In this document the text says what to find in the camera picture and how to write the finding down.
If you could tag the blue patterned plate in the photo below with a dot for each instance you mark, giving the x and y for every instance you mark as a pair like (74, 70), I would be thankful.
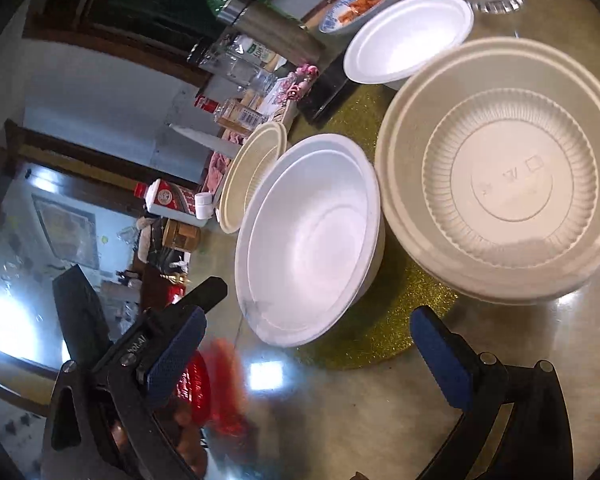
(330, 22)

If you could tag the white bottle red cap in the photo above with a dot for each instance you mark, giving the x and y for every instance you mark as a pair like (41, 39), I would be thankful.
(170, 197)

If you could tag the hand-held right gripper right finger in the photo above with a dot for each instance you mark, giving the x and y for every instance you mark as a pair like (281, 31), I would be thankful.
(442, 360)

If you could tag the white foam bowl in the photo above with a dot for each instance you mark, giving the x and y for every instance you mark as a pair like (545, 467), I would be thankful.
(325, 140)
(305, 245)

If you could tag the pink meat pack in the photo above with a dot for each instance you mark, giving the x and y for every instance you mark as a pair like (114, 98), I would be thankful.
(215, 170)

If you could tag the dark wooden framed window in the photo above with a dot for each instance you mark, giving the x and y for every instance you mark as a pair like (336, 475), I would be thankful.
(145, 5)

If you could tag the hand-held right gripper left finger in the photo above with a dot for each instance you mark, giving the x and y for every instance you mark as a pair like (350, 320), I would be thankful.
(175, 355)

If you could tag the stainless steel thermos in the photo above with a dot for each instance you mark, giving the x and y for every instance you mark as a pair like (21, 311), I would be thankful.
(275, 27)

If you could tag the clear liquor bottle black cap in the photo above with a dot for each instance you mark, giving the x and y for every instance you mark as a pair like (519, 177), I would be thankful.
(235, 57)

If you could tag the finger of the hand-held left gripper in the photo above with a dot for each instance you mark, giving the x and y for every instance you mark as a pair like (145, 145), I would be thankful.
(80, 310)

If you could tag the golden brown jar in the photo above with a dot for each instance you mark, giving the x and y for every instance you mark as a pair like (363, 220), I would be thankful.
(180, 236)

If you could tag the long white box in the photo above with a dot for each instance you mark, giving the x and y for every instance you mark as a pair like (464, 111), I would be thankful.
(200, 139)

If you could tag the small amber bottle red cap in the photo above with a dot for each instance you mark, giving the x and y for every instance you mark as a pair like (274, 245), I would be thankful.
(235, 112)

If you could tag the red packet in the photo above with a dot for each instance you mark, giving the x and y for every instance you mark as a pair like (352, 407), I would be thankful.
(200, 385)

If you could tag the gold glitter placemat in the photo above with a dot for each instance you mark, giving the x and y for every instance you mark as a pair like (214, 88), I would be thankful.
(360, 110)

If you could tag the white foam plate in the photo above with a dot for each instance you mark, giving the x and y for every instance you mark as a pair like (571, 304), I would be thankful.
(410, 35)

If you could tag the beige paper plate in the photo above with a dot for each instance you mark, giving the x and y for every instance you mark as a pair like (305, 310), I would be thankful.
(250, 175)

